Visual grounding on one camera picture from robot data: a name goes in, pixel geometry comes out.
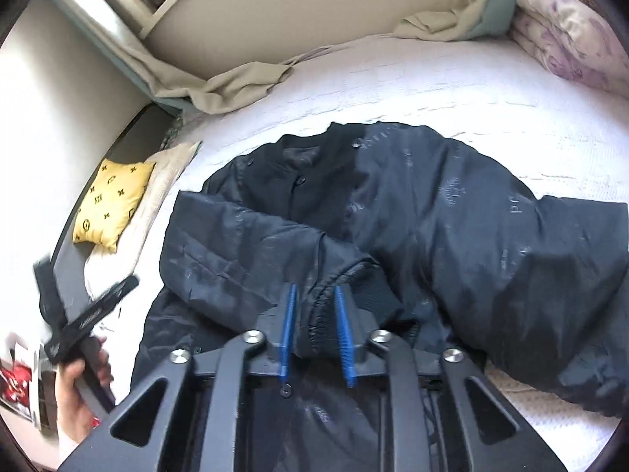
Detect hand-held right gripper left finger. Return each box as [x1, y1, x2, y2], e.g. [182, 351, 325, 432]
[59, 284, 298, 472]

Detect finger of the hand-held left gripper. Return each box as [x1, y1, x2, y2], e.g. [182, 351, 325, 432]
[101, 276, 141, 312]

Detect black printed padded jacket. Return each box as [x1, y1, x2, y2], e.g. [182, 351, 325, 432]
[130, 120, 629, 472]

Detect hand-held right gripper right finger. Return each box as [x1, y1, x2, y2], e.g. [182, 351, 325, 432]
[335, 286, 566, 472]

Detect yellow patterned pillow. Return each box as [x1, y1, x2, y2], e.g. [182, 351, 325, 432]
[73, 158, 155, 254]

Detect cream pillow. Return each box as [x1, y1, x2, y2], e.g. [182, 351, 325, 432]
[83, 140, 203, 301]

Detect red and white printed paper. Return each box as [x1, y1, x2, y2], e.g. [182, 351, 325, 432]
[0, 334, 56, 431]

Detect beige padded headboard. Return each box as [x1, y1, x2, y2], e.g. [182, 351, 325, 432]
[142, 0, 492, 82]

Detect floral purple quilt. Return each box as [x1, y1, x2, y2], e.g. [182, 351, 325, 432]
[508, 0, 626, 96]

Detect person's left hand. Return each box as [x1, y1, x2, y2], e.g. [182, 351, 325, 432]
[54, 336, 115, 447]

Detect white wall shelf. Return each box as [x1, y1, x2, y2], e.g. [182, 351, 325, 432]
[49, 0, 234, 41]

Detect beige crumpled cloth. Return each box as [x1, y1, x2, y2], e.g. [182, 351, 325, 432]
[115, 0, 504, 116]

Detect dark bed frame rail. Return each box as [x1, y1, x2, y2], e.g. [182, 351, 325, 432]
[48, 103, 182, 281]

